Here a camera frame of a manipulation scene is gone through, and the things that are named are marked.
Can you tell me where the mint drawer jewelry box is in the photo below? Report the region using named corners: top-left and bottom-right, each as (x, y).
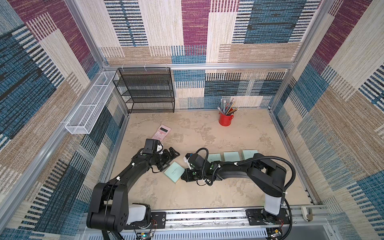
top-left (242, 150), bottom-right (258, 160)

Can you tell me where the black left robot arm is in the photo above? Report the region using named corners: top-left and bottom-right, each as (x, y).
top-left (87, 139), bottom-right (180, 233)

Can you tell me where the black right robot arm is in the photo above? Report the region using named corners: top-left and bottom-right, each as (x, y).
top-left (181, 150), bottom-right (296, 225)

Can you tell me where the pink calculator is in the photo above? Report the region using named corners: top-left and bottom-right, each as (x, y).
top-left (151, 125), bottom-right (172, 141)

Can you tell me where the red pencil cup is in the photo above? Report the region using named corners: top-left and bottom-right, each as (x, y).
top-left (219, 113), bottom-right (234, 127)

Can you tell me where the pencils bundle in cup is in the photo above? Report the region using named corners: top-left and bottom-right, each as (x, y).
top-left (217, 98), bottom-right (239, 116)

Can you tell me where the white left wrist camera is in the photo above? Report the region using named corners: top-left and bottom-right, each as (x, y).
top-left (142, 139), bottom-right (164, 155)

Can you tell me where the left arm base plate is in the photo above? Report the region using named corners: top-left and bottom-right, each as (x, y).
top-left (124, 212), bottom-right (167, 230)

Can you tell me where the black wire shelf rack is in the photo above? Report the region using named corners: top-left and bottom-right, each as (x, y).
top-left (113, 67), bottom-right (175, 114)

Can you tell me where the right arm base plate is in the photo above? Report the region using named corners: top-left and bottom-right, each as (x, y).
top-left (246, 208), bottom-right (291, 226)

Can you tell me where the white mesh wall basket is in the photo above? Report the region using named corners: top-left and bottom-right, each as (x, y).
top-left (66, 72), bottom-right (116, 135)

